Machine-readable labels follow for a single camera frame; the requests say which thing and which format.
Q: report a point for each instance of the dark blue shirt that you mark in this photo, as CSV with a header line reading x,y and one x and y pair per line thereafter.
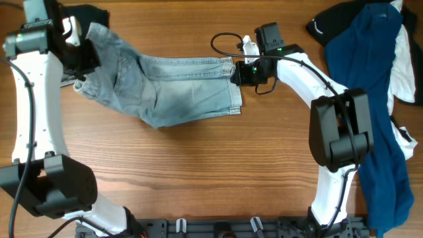
x,y
362,57

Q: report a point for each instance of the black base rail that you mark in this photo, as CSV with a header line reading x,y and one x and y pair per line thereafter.
x,y
283,227

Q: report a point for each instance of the light blue denim shorts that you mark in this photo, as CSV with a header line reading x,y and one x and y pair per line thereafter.
x,y
162,92

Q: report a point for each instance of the folded black garment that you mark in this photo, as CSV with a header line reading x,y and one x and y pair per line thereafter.
x,y
85,14

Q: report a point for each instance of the black garment with white print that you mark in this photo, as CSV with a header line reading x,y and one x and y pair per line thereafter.
x,y
331,22

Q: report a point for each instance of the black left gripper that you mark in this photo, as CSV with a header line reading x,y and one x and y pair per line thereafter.
x,y
89,49

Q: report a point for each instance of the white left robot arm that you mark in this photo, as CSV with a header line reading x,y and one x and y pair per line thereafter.
x,y
43,178

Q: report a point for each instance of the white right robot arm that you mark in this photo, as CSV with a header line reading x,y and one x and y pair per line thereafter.
x,y
340,134

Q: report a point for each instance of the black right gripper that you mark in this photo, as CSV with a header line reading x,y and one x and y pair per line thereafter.
x,y
240,77

